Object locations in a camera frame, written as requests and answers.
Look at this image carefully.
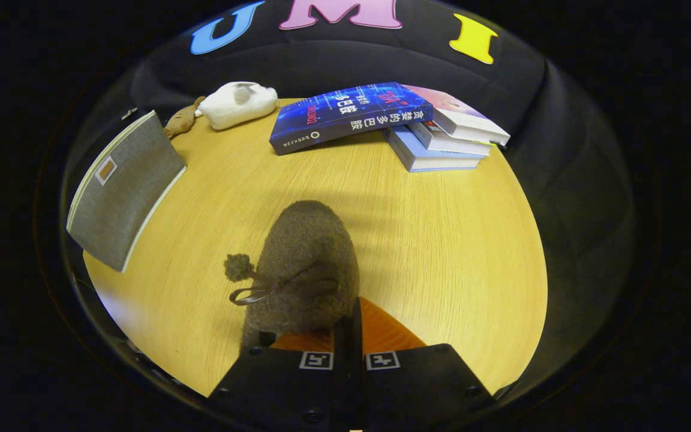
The pink cover book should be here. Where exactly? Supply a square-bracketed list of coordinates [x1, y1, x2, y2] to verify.
[405, 85, 512, 147]

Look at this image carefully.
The brown plush toy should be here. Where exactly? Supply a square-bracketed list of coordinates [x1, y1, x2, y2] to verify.
[163, 96, 207, 140]

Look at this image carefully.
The white plush toy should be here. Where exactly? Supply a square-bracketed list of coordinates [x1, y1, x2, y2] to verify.
[194, 82, 280, 131]

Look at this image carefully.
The white book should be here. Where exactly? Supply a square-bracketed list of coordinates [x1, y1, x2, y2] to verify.
[408, 120, 494, 157]

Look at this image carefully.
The dark blue book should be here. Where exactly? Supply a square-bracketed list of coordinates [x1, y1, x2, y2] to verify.
[269, 82, 434, 157]

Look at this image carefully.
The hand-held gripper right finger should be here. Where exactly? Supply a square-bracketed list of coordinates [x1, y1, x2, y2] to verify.
[350, 296, 495, 432]

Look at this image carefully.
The grey fabric storage box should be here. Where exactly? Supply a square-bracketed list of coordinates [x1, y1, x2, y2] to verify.
[67, 110, 188, 274]

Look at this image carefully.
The brown fuzzy shoe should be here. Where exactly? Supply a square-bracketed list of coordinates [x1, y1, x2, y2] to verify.
[224, 200, 362, 358]

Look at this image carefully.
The light blue book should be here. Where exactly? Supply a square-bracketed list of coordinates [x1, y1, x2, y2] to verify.
[381, 126, 486, 173]

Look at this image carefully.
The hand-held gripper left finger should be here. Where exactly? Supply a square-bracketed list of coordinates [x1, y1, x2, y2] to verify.
[208, 317, 350, 432]

